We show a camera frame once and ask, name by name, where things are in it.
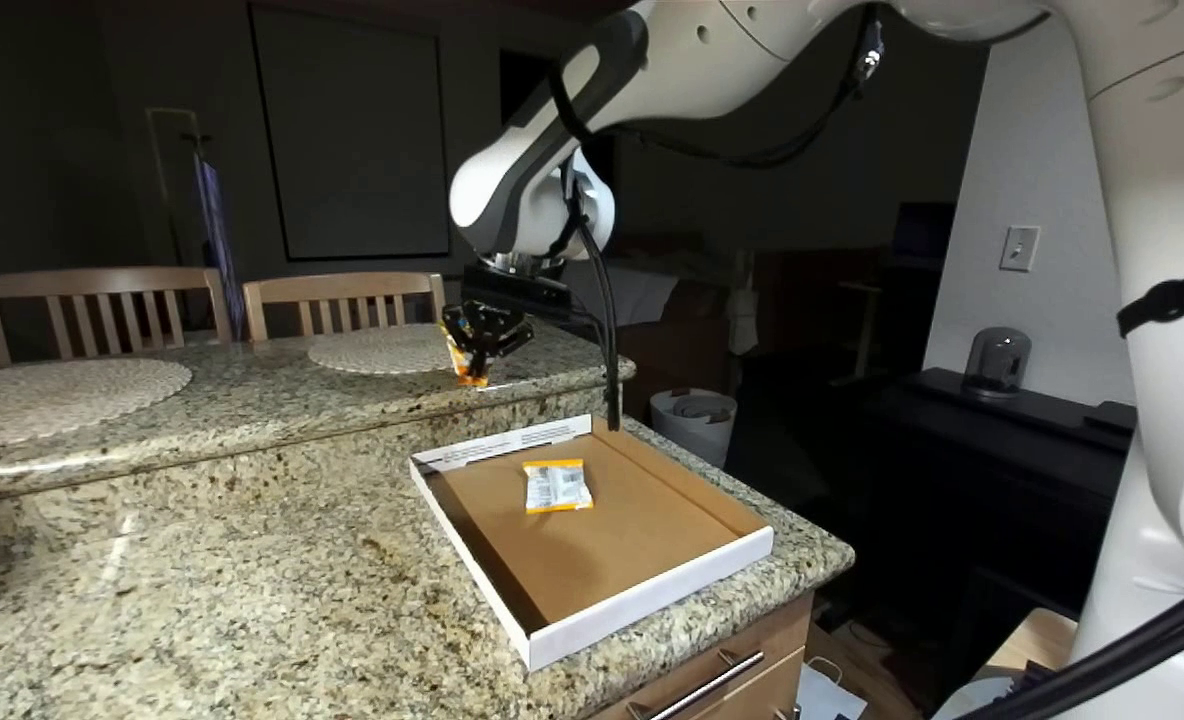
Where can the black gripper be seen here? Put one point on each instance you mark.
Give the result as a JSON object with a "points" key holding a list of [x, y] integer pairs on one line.
{"points": [[495, 328]]}

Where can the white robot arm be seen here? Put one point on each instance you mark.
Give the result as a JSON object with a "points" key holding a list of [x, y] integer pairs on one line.
{"points": [[1153, 163]]}

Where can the shallow cardboard box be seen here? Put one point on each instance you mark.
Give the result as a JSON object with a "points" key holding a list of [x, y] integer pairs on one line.
{"points": [[595, 544]]}

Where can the brown cardboard box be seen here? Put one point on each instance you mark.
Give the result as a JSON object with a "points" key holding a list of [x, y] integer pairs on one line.
{"points": [[1034, 640]]}

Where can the wooden slatted chair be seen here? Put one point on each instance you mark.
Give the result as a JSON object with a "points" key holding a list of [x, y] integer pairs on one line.
{"points": [[99, 282], [336, 282]]}

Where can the white trash bin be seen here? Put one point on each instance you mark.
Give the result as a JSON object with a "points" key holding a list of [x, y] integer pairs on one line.
{"points": [[693, 423]]}

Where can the wooden base cabinet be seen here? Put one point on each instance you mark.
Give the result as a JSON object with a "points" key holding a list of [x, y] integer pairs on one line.
{"points": [[767, 640]]}

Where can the large round woven placemat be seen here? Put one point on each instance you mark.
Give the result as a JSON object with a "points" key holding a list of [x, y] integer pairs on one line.
{"points": [[58, 403]]}

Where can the white paper sheet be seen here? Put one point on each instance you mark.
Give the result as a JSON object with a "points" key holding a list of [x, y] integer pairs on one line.
{"points": [[829, 696]]}

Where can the grey rounded appliance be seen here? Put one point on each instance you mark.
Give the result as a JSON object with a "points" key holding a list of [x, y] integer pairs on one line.
{"points": [[997, 360]]}

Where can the black low cabinet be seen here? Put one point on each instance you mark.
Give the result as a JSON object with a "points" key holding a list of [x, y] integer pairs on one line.
{"points": [[994, 465]]}

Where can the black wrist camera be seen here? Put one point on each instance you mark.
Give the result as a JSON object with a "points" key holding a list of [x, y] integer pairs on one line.
{"points": [[519, 290]]}

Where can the white light switch plate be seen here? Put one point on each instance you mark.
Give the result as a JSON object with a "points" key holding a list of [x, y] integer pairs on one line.
{"points": [[1019, 250]]}

